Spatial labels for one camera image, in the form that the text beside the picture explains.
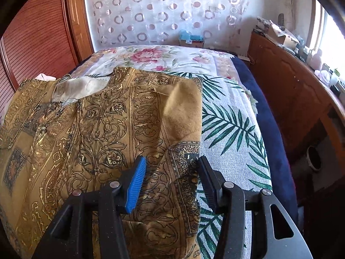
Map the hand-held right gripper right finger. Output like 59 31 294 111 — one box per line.
197 155 313 259

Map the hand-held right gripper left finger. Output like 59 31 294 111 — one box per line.
32 155 147 259

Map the golden patterned garment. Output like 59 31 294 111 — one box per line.
0 66 204 259

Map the navy blue bed sheet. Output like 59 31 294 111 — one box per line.
232 57 299 223

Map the round grey pot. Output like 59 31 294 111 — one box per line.
307 146 323 172

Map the wooden dresser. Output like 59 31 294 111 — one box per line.
246 31 345 169

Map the pink floral blanket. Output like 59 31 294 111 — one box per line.
71 45 244 87

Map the blue packet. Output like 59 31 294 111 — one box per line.
179 30 204 42

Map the white jar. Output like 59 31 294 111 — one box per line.
329 69 341 87

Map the white curtain with circles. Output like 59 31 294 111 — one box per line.
83 0 254 54

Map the wooden headboard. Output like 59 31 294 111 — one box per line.
0 0 95 114

